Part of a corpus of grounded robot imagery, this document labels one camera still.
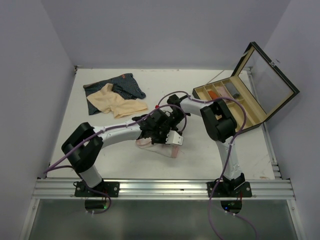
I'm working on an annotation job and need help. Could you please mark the white pink-trimmed underwear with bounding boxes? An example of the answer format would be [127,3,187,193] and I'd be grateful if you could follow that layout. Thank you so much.
[135,138,180,158]

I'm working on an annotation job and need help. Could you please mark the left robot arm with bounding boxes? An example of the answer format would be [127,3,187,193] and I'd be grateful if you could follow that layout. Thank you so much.
[61,110,182,197]

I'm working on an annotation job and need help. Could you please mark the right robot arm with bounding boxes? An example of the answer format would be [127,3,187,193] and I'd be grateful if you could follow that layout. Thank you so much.
[166,94,246,197]

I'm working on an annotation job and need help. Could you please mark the rolled orange underwear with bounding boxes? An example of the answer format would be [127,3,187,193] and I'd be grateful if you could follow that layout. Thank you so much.
[207,90,219,100]

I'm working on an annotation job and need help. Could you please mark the rolled pink underwear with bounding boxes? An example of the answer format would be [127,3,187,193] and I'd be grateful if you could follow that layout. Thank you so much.
[215,86,230,98]

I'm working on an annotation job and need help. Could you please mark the beige underwear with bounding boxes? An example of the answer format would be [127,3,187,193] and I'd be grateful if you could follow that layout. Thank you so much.
[86,83,148,119]

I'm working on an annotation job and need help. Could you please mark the rolled grey underwear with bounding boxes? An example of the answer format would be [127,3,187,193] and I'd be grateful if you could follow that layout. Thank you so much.
[224,82,240,99]

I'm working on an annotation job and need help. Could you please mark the blue striped boxer shorts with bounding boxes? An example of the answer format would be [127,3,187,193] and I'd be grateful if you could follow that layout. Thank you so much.
[83,73,146,116]

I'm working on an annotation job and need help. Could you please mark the black wooden compartment box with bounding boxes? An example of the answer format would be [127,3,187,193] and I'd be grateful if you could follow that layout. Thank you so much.
[192,41,300,132]

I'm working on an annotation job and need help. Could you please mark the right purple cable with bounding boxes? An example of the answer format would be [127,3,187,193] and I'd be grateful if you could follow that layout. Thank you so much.
[155,90,258,240]

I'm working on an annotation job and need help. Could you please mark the purple cable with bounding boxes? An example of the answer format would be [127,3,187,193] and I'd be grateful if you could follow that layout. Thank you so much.
[43,109,188,214]
[155,90,258,240]

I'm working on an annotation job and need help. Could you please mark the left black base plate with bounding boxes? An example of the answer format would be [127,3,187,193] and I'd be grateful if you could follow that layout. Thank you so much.
[73,181,120,198]

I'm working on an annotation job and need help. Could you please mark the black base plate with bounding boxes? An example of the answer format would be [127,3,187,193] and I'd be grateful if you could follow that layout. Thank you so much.
[73,181,120,198]
[206,181,253,198]

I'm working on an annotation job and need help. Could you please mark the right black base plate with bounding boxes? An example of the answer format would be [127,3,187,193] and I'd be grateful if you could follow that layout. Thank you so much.
[206,181,253,198]

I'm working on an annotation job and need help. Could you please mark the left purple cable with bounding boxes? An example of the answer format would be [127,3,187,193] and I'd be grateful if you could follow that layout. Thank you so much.
[43,109,188,214]

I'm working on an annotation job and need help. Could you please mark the aluminium mounting rail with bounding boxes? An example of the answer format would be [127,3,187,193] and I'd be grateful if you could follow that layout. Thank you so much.
[32,178,295,200]

